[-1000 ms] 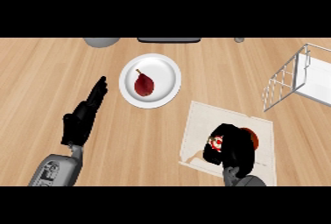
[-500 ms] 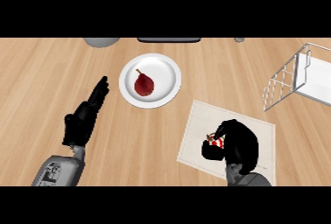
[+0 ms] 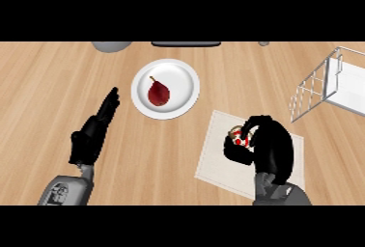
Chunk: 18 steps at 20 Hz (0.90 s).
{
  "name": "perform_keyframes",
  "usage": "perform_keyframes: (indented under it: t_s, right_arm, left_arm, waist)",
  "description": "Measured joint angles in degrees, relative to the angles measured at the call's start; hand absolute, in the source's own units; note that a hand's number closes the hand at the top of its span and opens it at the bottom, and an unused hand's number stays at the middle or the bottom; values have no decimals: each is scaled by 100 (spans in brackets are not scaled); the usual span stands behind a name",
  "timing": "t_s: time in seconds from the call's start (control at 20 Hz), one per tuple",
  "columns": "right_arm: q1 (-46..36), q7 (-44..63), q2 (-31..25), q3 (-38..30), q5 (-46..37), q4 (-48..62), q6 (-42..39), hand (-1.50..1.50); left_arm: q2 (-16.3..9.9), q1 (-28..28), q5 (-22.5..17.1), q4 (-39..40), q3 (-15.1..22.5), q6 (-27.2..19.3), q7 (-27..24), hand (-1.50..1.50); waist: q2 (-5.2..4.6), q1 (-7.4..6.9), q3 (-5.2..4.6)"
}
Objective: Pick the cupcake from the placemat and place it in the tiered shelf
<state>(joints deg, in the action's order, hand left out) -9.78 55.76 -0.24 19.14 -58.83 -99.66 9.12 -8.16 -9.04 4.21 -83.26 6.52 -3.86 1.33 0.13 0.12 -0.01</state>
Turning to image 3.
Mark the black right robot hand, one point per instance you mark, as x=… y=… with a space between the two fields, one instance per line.
x=272 y=146

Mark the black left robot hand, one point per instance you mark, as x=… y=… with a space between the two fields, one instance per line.
x=93 y=135

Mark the red and white cupcake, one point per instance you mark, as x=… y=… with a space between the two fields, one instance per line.
x=241 y=136

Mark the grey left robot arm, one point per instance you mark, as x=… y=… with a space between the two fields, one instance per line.
x=66 y=189

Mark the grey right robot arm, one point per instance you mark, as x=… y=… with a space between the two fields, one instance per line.
x=278 y=193

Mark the beige placemat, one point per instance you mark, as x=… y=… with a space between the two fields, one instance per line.
x=216 y=160

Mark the dark red pear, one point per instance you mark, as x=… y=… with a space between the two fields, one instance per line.
x=158 y=93

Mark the white round plate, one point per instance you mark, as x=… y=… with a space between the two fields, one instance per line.
x=177 y=77

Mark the grey rounded object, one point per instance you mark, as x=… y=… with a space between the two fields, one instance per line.
x=111 y=46

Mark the small grey round object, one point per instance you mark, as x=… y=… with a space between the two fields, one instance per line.
x=263 y=43

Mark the dark flat rectangular object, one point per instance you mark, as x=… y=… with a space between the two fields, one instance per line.
x=185 y=43

